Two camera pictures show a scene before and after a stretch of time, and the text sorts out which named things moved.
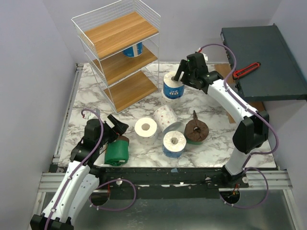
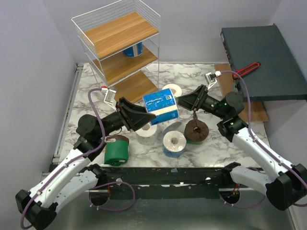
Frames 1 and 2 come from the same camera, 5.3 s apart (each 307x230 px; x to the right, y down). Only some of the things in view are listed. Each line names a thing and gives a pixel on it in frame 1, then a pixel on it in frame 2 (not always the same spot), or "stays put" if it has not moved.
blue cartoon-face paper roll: x=172 y=88 -> x=163 y=104
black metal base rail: x=166 y=182 stays put
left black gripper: x=120 y=128 -> x=133 y=119
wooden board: x=225 y=68 stays put
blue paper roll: x=135 y=51 stays put
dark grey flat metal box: x=279 y=77 stays put
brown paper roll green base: x=196 y=131 stays put
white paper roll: x=146 y=130 stays put
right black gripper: x=184 y=72 -> x=201 y=97
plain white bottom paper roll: x=172 y=103 -> x=178 y=89
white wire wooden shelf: x=121 y=45 stays put
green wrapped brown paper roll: x=117 y=151 stays put
